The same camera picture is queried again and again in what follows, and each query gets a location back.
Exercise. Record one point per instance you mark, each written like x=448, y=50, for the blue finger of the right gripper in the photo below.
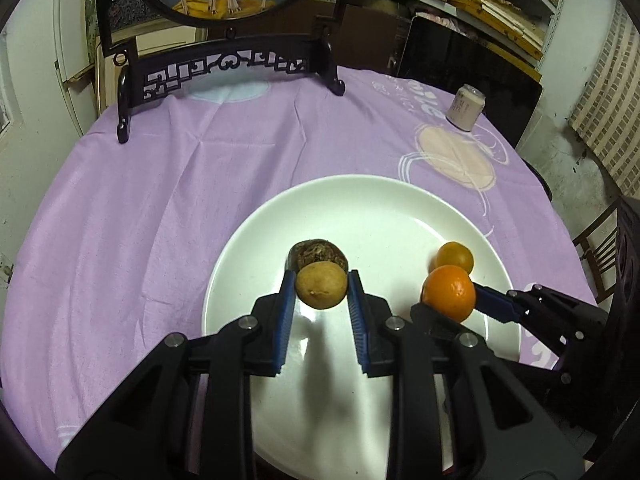
x=496, y=305
x=429, y=321

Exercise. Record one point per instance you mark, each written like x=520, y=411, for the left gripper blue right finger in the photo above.
x=368, y=345

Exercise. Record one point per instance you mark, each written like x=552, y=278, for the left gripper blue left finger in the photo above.
x=280, y=323

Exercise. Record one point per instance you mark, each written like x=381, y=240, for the small orange tangerine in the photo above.
x=450, y=291

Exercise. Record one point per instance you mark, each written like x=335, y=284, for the yellow-green longan fruit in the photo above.
x=321, y=285

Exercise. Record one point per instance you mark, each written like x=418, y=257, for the small yellow-orange kumquat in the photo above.
x=454, y=254

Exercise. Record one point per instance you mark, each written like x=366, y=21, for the white oval plate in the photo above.
x=325, y=416

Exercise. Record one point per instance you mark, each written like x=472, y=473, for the wooden chair at right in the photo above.
x=599, y=257

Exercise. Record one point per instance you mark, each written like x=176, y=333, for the purple tablecloth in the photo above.
x=121, y=248

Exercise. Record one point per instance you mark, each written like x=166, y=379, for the white ceramic cup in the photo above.
x=466, y=108

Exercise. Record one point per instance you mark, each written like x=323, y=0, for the black chair back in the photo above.
x=447, y=60

